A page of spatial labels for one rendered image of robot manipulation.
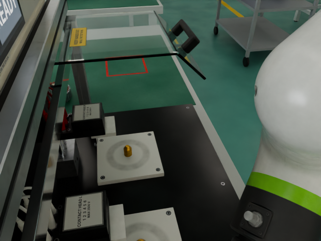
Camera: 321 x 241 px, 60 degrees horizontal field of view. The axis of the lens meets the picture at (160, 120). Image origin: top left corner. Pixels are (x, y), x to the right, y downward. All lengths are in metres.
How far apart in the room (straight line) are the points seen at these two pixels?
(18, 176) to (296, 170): 0.27
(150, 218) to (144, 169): 0.13
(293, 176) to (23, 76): 0.31
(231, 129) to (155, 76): 1.09
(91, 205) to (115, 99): 0.56
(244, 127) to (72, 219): 1.77
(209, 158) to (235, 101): 1.66
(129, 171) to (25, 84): 0.38
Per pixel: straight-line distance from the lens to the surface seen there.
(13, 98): 0.31
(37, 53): 0.40
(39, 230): 0.29
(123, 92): 0.98
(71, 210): 0.43
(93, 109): 0.61
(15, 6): 0.43
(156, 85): 1.01
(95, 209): 0.43
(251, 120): 2.16
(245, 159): 1.84
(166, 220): 0.57
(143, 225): 0.57
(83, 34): 0.58
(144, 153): 0.69
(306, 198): 0.33
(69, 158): 0.65
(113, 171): 0.66
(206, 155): 0.71
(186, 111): 0.84
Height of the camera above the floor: 1.27
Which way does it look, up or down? 38 degrees down
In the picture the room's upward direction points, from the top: straight up
